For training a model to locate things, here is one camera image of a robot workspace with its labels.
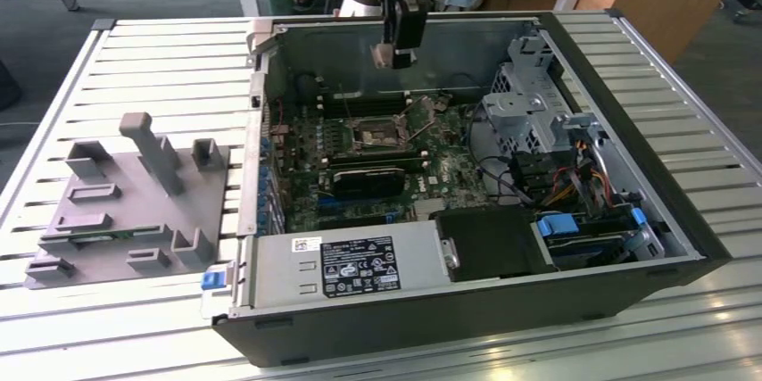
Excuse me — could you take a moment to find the blue case side latch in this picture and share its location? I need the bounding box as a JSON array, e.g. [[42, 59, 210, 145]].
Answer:
[[202, 264, 231, 291]]

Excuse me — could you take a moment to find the black graphics card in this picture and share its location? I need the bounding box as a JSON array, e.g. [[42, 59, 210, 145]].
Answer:
[[329, 165, 407, 203]]

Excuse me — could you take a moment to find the coloured power wire bundle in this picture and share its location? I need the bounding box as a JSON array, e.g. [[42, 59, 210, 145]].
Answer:
[[550, 165, 614, 206]]

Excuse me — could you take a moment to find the blue disk carrier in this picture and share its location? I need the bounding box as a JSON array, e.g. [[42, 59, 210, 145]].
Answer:
[[535, 213, 582, 237]]

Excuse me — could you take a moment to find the CPU socket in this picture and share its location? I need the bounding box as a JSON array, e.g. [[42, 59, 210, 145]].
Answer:
[[349, 115, 415, 153]]

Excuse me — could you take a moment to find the grey parts rack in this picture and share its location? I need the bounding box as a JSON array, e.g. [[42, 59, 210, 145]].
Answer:
[[22, 112, 234, 291]]

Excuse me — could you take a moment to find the black fan shroud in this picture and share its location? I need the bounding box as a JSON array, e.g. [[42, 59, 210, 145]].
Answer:
[[433, 207, 561, 285]]

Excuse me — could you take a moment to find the silver shroud handle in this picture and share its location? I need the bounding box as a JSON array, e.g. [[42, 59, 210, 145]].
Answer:
[[441, 240, 463, 269]]

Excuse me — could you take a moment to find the black disk drive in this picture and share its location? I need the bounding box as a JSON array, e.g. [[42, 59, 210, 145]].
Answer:
[[545, 219, 635, 269]]

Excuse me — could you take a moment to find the black RAM slot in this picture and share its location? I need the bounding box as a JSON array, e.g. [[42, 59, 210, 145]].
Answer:
[[323, 100, 414, 109], [323, 104, 414, 112], [326, 154, 423, 165], [322, 96, 413, 105], [327, 161, 425, 172], [326, 157, 423, 169], [326, 151, 422, 162]]

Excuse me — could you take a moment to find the metal locking lever wire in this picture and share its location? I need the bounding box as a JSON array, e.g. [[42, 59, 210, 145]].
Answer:
[[337, 84, 358, 124]]

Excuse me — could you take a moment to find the metal socket cover frame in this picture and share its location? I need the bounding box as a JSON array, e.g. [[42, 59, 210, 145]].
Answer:
[[403, 95, 447, 141]]

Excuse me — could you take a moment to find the beige case latch handle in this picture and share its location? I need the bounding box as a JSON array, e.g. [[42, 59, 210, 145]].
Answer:
[[244, 17, 282, 70]]

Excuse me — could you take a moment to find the metal drive cage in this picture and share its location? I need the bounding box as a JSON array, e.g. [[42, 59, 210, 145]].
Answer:
[[479, 35, 606, 157]]

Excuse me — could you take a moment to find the grey flat ribbon cable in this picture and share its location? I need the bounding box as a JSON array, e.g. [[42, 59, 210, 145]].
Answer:
[[569, 128, 621, 221]]

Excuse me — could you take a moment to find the green RAM stick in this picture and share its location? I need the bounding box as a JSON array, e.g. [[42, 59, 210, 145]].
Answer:
[[71, 229, 136, 242]]

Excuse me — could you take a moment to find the black PC case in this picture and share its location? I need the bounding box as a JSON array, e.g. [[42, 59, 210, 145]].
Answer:
[[211, 8, 734, 369]]

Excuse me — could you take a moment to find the silver power supply unit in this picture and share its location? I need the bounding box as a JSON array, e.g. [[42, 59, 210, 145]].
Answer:
[[228, 219, 455, 319]]

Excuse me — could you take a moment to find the green motherboard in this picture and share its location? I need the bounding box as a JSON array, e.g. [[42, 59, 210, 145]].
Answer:
[[264, 95, 495, 235]]

